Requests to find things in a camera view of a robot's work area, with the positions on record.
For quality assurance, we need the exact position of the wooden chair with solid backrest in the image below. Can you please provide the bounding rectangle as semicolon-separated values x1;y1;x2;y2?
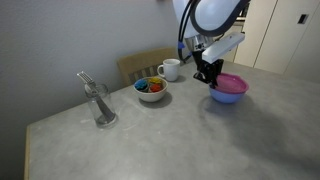
116;46;181;88

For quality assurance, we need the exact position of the clear glass with utensils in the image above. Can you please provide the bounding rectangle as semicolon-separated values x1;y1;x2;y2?
76;70;116;123

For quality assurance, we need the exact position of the clear glass jar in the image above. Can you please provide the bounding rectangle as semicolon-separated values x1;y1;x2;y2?
84;83;119;129

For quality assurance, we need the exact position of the blue toy piece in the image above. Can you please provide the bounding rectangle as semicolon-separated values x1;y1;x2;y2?
134;78;150;93

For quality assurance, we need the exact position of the orange toy piece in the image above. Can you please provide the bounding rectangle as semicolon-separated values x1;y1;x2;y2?
148;83;164;94

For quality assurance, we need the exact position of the blue plastic bowl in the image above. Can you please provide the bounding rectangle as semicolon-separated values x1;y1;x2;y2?
208;84;248;104

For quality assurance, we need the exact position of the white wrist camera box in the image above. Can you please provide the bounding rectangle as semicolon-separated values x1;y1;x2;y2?
201;31;246;64

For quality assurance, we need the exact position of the black robot cable with blue clip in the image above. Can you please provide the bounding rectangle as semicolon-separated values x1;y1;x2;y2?
177;0;201;64

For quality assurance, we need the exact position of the white ceramic mug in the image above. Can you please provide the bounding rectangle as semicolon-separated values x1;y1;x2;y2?
156;58;181;83

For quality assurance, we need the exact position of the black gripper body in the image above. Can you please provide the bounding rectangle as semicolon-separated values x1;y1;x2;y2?
191;49;224;77

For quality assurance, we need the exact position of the black cabinet handle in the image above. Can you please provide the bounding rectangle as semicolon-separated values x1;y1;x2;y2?
297;13;310;25

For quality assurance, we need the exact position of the yellow toy piece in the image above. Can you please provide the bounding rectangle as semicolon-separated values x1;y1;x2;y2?
148;77;163;86

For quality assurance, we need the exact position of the beige ceramic bowl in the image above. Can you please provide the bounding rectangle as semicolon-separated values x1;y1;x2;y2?
133;76;169;103

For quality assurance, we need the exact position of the narrow cream cabinet door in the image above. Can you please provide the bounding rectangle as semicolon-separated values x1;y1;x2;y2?
233;0;279;69

